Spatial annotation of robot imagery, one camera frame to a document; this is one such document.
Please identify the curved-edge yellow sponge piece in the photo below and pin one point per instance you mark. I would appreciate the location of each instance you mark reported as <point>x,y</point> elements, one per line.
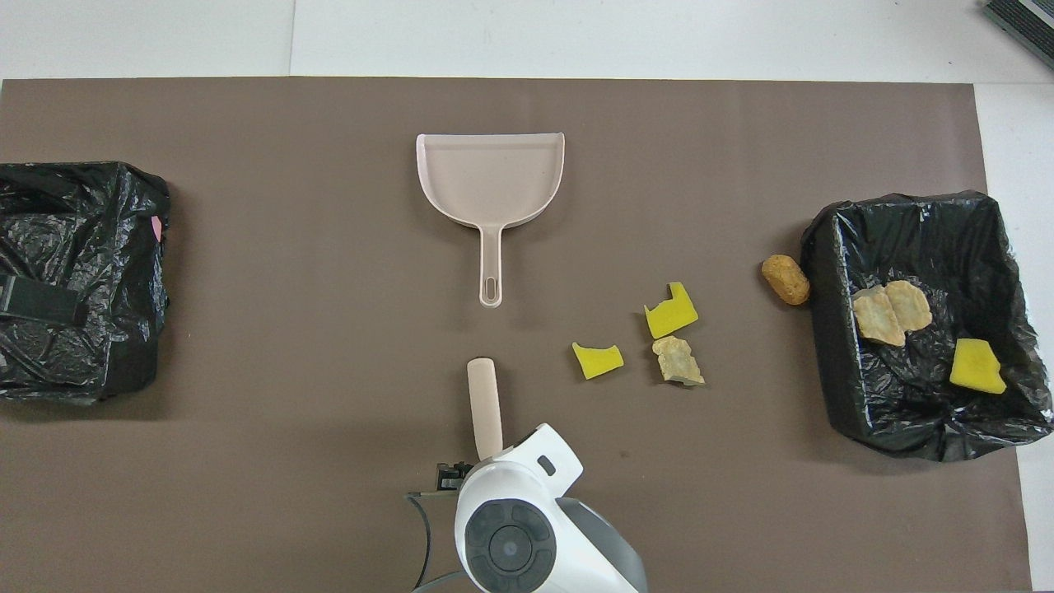
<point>597,362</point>

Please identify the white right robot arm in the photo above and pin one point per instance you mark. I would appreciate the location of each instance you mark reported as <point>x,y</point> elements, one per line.
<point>527,486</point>

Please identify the notched yellow sponge piece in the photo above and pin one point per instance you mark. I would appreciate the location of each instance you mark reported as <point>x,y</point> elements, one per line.
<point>671,317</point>

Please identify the pink plastic dustpan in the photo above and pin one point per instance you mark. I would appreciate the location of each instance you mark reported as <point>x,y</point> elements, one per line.
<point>490,177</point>

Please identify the pale beige rock-like chunk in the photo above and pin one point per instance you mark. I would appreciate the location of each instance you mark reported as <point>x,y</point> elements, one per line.
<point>678,361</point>

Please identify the brown table mat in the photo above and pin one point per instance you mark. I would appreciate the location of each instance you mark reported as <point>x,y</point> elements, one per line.
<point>494,99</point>

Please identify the orange striped croissant piece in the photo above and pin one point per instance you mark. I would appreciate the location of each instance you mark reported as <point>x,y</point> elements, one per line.
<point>910,305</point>

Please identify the bin wrapped in black bag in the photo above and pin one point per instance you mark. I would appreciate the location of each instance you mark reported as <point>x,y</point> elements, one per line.
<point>82,231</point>

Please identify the yellow sponge wedge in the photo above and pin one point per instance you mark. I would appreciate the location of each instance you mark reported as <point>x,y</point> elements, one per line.
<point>976,366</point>

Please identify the open bin with black bag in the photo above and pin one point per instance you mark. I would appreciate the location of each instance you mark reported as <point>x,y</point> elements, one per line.
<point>922,412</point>

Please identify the tan rock-like chunk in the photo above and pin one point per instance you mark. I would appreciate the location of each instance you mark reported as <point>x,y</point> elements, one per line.
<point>877,317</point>

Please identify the pink hand brush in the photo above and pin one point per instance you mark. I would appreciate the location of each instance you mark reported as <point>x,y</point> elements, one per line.
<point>484,403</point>

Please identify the brown oval bread piece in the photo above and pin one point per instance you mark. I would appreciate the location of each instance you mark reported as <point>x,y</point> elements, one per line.
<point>785,280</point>

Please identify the dark ribbed panel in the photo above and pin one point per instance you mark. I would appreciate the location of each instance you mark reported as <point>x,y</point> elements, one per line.
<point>1029,21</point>

